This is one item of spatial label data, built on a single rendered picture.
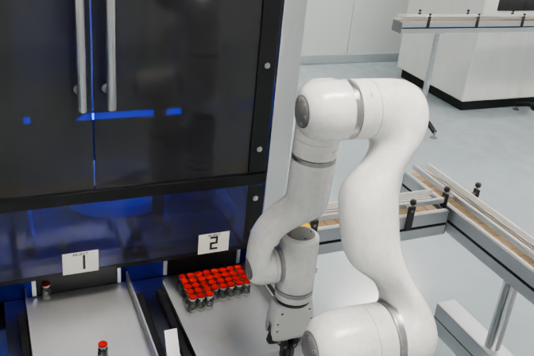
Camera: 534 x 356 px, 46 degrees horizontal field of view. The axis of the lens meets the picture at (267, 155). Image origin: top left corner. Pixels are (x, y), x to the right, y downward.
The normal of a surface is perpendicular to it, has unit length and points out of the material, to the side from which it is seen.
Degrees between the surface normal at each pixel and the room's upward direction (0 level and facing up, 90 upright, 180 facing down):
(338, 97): 47
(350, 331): 27
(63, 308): 0
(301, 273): 88
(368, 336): 41
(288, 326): 90
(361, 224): 76
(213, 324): 0
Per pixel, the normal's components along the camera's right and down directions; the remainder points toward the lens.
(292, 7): 0.39, 0.42
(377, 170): -0.31, -0.55
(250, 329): 0.09, -0.90
